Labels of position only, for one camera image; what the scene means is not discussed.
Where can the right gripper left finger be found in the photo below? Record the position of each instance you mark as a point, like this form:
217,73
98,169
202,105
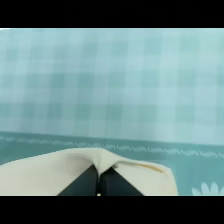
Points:
85,186

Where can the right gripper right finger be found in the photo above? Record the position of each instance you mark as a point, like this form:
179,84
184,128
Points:
115,186

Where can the cream garment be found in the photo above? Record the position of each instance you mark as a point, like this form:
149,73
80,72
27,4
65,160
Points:
36,173

